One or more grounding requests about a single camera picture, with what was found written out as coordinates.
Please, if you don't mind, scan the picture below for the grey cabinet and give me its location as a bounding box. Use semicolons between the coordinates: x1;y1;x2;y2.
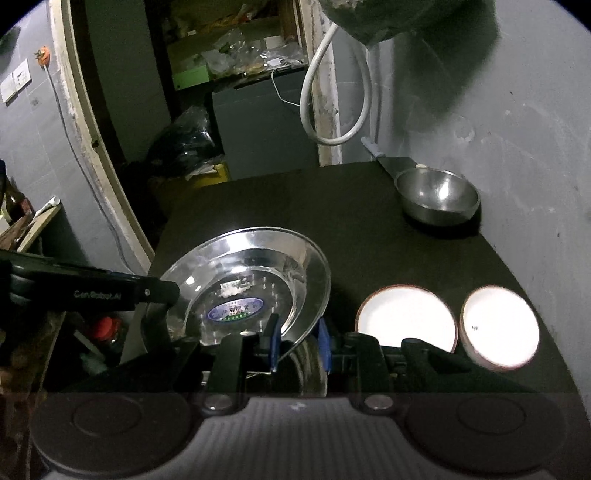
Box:
211;69;320;182

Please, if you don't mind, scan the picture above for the red-rimmed white plate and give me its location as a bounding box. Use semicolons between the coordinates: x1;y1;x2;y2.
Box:
460;286;540;373

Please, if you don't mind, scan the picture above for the red-capped bottle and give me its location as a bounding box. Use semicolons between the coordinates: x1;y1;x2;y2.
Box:
91;316;124;348

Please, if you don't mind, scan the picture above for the white wall switch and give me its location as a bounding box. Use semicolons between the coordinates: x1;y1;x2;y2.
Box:
0;59;34;103

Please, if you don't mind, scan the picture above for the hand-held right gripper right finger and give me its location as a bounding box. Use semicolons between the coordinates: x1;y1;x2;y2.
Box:
318;318;490;411

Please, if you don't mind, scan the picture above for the yellow box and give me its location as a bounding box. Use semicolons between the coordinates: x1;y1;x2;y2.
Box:
185;161;232;190

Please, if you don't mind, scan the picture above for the steel plate with sticker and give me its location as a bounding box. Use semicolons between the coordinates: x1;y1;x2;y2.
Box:
159;226;332;361

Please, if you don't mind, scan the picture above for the grey wall cable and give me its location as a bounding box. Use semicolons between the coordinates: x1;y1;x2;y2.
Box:
44;67;148;278

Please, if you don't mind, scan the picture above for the wooden counter board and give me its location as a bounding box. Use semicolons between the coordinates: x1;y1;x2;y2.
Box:
0;198;64;256

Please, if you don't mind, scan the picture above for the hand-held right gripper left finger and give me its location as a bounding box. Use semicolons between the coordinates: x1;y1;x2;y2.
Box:
106;315;281;411

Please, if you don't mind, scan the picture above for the white ceramic bowl red outside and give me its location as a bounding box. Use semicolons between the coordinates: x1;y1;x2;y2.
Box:
355;285;459;356

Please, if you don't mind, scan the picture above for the white hose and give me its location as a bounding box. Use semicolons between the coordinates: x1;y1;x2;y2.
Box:
300;22;373;147

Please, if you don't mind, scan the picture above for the steel bowl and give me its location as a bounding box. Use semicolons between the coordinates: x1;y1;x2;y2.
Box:
394;168;481;225

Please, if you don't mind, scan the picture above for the cluttered shelf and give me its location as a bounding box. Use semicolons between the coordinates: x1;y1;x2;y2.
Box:
164;0;308;86

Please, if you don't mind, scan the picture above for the green box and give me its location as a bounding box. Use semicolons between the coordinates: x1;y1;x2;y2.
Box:
172;64;212;89

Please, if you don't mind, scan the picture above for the worn door frame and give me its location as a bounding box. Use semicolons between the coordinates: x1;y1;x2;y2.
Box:
48;0;158;278

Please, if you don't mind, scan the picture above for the kitchen cleaver cream handle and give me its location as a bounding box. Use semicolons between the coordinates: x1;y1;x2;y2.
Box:
360;137;463;182

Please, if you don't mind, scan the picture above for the dark glass bottle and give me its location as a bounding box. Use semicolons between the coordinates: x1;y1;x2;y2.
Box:
0;159;31;223

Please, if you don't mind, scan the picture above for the black plastic bag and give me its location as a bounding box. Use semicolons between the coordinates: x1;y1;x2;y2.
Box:
147;106;223;182

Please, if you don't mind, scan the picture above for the hanging clear plastic bag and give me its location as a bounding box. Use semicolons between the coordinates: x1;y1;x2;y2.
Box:
322;0;498;46

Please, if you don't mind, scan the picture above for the thin white cable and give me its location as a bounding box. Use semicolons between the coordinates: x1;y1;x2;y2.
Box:
270;67;302;106

